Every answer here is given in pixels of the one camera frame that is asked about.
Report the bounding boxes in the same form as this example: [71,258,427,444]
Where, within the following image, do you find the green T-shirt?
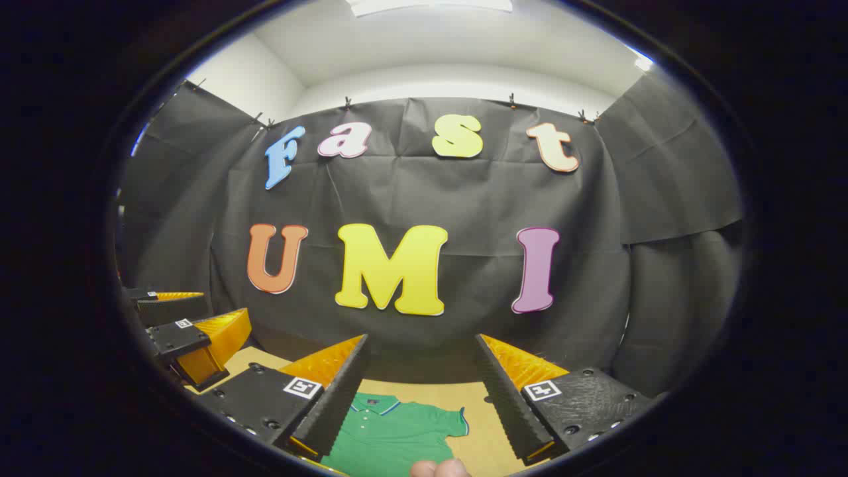
[320,392,470,477]

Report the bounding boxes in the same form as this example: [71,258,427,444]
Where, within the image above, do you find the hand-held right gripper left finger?
[192,333,370,464]

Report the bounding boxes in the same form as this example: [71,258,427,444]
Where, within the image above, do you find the black backdrop cloth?
[116,70,746,398]

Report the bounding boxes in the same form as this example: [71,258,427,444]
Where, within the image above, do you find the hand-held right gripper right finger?
[474,333,663,466]

